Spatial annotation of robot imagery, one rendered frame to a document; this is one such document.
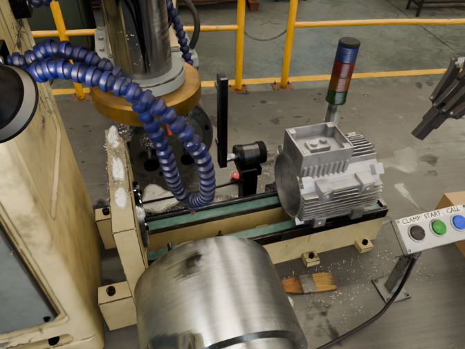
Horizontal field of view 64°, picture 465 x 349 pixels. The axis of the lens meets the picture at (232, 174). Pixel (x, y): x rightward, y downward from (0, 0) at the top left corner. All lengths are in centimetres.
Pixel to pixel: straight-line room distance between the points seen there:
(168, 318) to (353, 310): 55
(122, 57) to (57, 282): 38
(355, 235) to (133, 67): 73
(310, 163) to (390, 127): 82
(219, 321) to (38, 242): 28
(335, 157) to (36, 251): 59
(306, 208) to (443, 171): 72
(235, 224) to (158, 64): 53
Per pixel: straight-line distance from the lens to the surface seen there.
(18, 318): 77
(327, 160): 82
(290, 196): 97
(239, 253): 59
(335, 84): 117
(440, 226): 84
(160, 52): 59
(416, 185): 135
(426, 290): 109
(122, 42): 58
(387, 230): 83
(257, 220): 101
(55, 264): 66
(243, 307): 53
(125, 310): 88
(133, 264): 72
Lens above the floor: 163
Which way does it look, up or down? 43 degrees down
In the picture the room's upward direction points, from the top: 2 degrees clockwise
